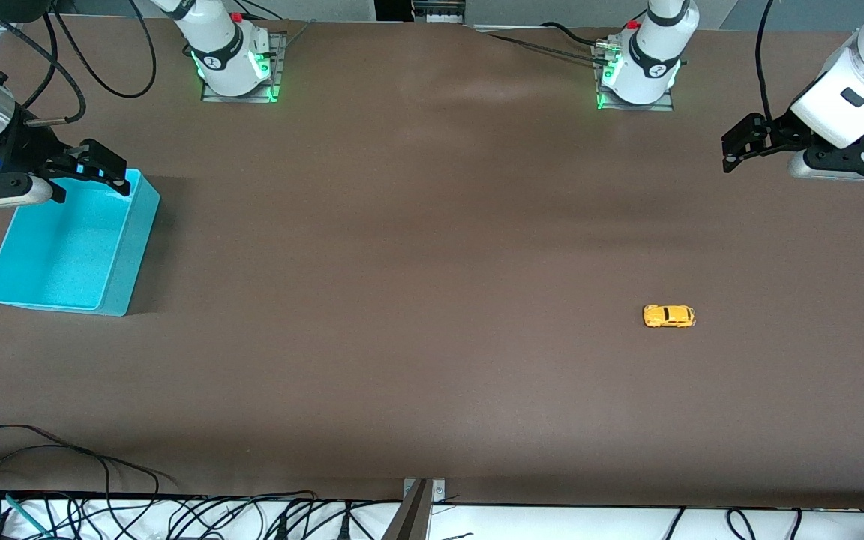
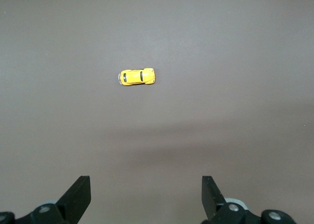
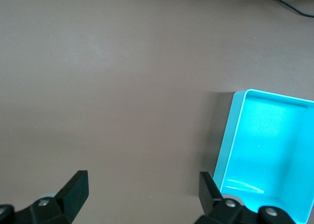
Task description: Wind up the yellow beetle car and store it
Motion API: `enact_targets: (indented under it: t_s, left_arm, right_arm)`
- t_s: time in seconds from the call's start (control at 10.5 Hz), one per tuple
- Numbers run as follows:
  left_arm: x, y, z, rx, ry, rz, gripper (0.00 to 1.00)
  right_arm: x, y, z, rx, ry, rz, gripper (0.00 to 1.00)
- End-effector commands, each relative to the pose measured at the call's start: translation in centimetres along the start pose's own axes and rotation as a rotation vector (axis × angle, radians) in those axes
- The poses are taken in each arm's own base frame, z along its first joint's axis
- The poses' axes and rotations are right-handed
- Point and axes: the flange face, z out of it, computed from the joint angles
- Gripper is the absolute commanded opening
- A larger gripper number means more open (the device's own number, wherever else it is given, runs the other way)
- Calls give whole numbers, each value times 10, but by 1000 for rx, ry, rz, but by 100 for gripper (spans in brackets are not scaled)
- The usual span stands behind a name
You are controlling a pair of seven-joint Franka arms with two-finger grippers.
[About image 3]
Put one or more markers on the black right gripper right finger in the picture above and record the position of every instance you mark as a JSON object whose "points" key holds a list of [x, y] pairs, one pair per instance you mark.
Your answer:
{"points": [[208, 194]]}

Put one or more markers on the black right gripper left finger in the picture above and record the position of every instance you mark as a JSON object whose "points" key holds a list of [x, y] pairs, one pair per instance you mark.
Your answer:
{"points": [[71, 194]]}

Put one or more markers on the cyan plastic storage bin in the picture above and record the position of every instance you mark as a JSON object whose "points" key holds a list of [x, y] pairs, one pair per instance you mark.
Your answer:
{"points": [[265, 140]]}

